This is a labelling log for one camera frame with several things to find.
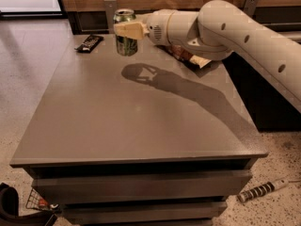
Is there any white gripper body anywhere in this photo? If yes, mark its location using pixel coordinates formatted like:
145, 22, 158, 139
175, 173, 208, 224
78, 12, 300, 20
147, 9, 174, 46

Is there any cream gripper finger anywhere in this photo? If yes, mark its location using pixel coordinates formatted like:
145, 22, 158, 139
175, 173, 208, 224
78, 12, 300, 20
114, 20, 150, 40

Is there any green soda can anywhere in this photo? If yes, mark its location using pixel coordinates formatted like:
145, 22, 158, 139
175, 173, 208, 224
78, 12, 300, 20
113, 8, 137, 57

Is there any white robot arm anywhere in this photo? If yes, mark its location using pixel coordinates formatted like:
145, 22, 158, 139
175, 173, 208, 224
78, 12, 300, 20
114, 0, 301, 112

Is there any black rxbar chocolate bar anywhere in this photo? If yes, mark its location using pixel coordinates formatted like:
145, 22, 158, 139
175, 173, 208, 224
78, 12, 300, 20
75, 35, 104, 53

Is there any brown yellow chip bag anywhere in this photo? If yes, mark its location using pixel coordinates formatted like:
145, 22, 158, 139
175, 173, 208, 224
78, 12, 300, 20
158, 45, 211, 68

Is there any grey drawer cabinet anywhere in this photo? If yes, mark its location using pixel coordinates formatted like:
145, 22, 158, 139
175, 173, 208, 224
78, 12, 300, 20
11, 36, 267, 226

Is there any upper grey drawer front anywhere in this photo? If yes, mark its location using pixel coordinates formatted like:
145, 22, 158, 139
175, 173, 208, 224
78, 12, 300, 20
32, 170, 251, 204

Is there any grey drawer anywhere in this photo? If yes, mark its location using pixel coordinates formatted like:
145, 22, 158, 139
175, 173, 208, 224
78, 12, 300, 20
32, 170, 251, 204
63, 202, 227, 225

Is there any white power strip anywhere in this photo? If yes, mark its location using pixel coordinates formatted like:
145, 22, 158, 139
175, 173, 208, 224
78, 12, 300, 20
237, 179, 289, 203

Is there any lower grey drawer front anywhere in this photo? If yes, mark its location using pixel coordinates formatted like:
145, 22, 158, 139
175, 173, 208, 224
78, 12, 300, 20
63, 202, 227, 225

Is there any left metal bracket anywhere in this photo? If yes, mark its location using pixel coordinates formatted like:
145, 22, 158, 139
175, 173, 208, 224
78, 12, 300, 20
103, 0, 118, 34

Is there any metal bracket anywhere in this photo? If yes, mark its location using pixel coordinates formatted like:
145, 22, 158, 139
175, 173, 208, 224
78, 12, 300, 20
103, 0, 118, 34
243, 0, 259, 17

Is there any right metal bracket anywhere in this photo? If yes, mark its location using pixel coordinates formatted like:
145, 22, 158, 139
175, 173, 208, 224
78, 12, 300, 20
243, 0, 259, 17

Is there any wire basket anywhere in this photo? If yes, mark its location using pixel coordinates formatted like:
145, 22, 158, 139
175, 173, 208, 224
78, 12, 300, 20
25, 188, 59, 212

